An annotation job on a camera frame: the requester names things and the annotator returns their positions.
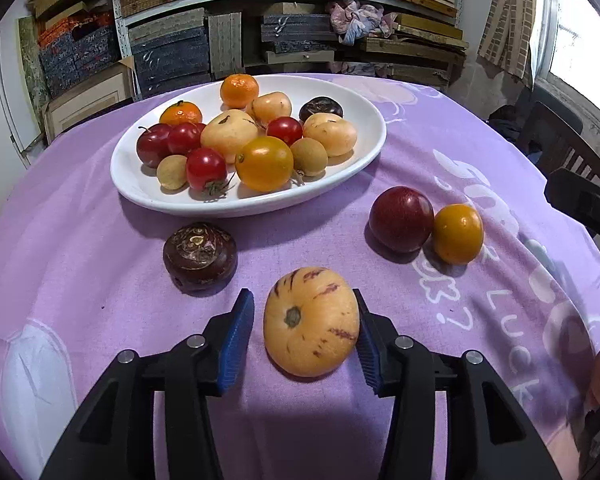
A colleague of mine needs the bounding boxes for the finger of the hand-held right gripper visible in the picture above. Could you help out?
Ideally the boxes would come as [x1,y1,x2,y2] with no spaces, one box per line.
[545,167,600,250]

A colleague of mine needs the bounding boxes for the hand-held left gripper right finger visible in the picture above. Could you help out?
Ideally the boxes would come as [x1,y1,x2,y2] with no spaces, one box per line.
[352,288,563,480]

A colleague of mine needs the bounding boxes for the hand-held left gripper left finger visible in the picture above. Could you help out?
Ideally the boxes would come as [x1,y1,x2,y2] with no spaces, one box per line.
[39,288,256,480]

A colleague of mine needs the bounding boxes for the striped yellow pepino melon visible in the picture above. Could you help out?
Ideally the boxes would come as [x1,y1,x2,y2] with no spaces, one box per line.
[263,267,361,378]

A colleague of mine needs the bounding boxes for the tan longan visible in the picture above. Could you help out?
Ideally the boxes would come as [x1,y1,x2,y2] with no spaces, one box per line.
[290,137,329,177]
[156,154,188,191]

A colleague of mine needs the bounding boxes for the large red tomato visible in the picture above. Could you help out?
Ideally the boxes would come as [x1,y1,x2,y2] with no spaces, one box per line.
[136,123,173,169]

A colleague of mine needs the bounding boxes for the white oval plate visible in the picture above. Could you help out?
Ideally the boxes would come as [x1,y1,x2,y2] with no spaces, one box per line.
[110,74,387,218]

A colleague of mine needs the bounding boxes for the small dark water chestnut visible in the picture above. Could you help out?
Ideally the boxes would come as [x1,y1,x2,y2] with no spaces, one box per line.
[299,96,344,122]

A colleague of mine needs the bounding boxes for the orange mandarin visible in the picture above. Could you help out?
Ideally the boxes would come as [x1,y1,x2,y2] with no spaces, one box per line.
[219,74,260,109]

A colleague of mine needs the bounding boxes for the dark wooden chair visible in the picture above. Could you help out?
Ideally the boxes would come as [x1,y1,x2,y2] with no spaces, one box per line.
[520,101,600,186]

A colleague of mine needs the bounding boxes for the large dark water chestnut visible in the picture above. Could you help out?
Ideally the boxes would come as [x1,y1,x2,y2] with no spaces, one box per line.
[162,222,238,293]

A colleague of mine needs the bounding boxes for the dark bag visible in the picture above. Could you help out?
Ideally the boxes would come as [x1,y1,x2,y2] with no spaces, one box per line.
[489,105,526,141]

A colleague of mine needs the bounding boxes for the small orange tomato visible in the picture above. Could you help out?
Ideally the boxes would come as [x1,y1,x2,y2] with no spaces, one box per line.
[432,203,485,265]

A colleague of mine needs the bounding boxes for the dark purple plum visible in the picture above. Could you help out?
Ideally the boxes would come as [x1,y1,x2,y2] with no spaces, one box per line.
[369,186,435,253]

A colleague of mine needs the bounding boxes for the window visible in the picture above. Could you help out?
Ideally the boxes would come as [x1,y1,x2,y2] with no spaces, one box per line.
[535,0,600,121]

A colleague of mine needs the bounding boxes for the purple tablecloth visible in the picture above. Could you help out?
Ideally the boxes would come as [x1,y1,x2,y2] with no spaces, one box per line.
[0,72,600,480]

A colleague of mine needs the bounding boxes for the red cherry tomato with stem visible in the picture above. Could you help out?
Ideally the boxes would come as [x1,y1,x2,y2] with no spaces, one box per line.
[185,147,237,197]

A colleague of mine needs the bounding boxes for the brick pattern curtain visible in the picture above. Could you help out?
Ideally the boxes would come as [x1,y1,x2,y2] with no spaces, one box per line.
[477,0,556,78]

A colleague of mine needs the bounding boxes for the large pale yellow fruit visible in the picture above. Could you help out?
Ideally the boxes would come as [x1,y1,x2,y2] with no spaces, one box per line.
[200,109,259,164]

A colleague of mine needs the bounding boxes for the stack of wooden frames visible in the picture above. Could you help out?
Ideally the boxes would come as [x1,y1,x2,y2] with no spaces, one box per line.
[345,0,468,91]

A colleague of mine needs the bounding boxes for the mandarin with green stem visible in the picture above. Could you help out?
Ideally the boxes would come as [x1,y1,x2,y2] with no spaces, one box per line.
[159,100,203,127]

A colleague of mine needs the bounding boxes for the small pale yellow fruit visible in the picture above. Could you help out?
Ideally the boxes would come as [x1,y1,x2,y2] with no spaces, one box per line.
[245,91,293,128]

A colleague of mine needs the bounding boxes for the crumpled floral cloth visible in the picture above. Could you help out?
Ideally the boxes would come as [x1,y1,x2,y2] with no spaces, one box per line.
[329,0,398,43]

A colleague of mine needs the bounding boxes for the stack of dark grey boxes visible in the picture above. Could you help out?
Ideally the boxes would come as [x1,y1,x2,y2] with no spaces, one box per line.
[129,7,212,96]

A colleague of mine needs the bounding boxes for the upright grey boxes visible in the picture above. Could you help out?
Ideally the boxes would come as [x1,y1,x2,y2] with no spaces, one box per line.
[209,12,243,81]

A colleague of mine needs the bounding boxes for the stack of dark flat boxes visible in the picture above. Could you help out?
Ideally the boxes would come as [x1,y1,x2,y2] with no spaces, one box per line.
[260,12,338,63]

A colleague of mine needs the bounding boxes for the stack of blue patterned boxes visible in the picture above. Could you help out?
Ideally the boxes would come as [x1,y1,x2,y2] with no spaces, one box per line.
[37,25,126,98]

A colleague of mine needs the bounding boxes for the metal shelving rack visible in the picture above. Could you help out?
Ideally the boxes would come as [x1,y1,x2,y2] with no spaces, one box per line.
[20,0,468,101]

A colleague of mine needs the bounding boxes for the white door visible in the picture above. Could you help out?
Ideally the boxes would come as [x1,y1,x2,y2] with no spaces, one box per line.
[0,30,46,153]

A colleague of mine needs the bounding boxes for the cardboard picture frame box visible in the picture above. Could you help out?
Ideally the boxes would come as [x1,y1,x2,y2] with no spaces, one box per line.
[42,57,136,141]

